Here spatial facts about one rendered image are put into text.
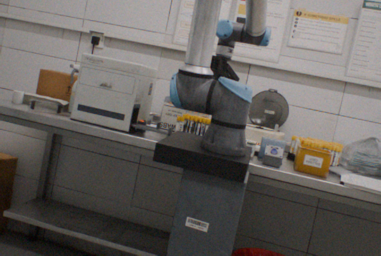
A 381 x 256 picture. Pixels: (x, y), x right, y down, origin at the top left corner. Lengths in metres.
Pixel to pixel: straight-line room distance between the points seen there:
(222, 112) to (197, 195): 0.27
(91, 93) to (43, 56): 0.92
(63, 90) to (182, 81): 1.07
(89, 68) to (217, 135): 0.76
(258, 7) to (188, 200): 0.68
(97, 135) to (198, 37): 0.69
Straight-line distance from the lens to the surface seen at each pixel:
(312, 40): 2.28
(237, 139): 1.25
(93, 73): 1.77
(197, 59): 1.26
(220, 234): 1.27
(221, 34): 1.57
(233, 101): 1.23
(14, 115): 1.91
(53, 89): 2.25
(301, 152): 1.66
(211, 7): 1.26
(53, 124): 1.81
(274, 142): 1.72
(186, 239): 1.29
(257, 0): 1.37
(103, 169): 2.48
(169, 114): 1.96
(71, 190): 2.60
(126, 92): 1.71
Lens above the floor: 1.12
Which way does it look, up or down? 4 degrees down
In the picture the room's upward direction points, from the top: 12 degrees clockwise
